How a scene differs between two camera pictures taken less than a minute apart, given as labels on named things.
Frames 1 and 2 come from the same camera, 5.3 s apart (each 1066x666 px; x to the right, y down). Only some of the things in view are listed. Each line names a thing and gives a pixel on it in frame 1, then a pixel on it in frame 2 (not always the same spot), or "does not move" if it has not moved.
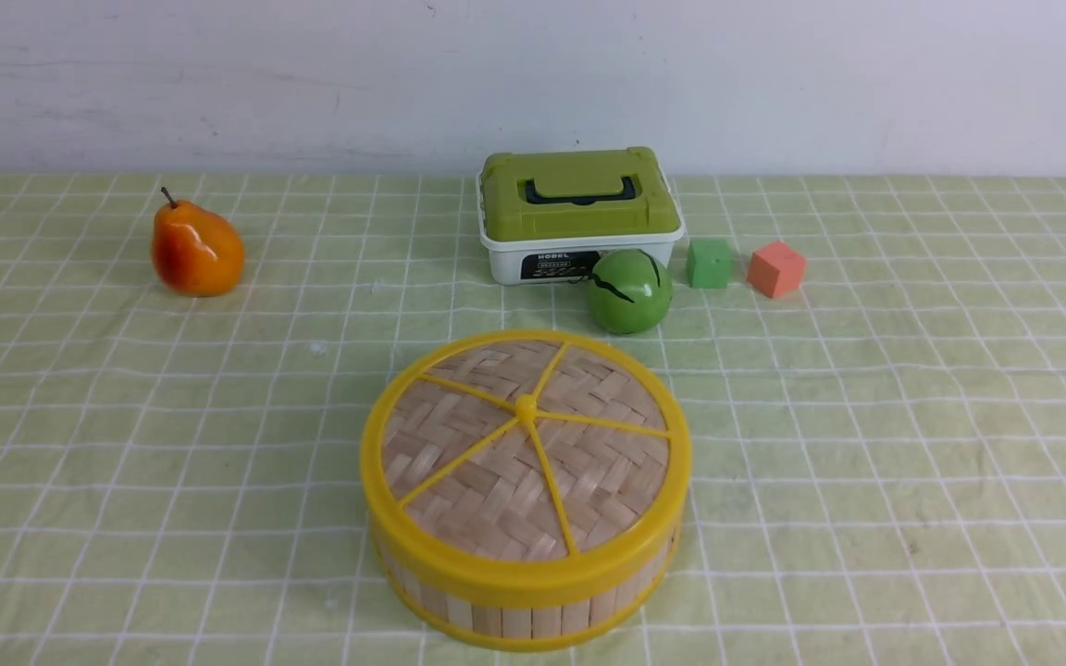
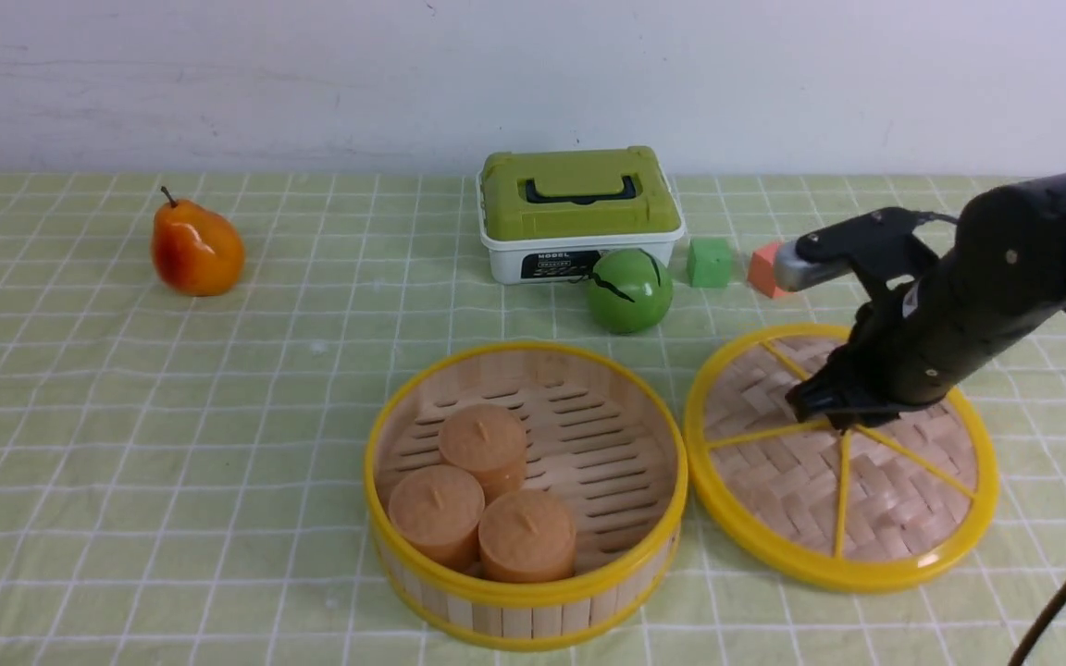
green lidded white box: x=546 y=216 does not move
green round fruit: x=629 y=291 does not move
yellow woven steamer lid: x=529 y=460 to x=885 y=500
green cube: x=709 y=264 does not move
